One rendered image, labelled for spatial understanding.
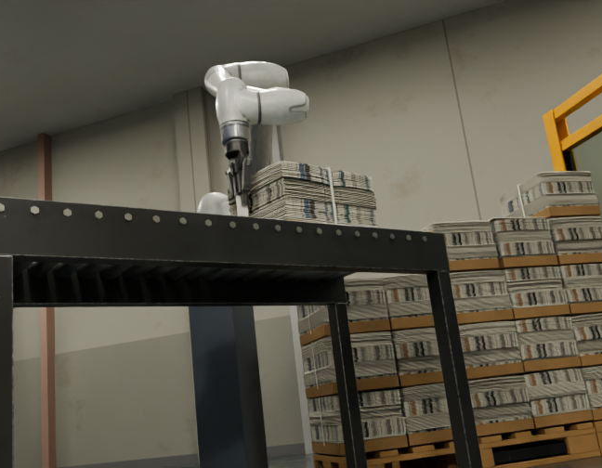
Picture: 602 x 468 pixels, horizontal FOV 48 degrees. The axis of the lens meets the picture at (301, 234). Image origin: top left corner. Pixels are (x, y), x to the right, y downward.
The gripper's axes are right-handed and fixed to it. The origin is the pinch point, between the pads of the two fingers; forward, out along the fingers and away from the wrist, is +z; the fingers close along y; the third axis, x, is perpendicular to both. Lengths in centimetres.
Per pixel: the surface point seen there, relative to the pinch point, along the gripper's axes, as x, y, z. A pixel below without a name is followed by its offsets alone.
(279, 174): -4.6, -14.3, -5.8
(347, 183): -30.6, -13.7, -6.0
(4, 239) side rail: 72, -29, 22
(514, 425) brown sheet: -136, 24, 76
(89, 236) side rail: 56, -29, 20
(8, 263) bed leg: 71, -29, 27
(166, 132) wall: -158, 380, -209
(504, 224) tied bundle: -150, 19, -11
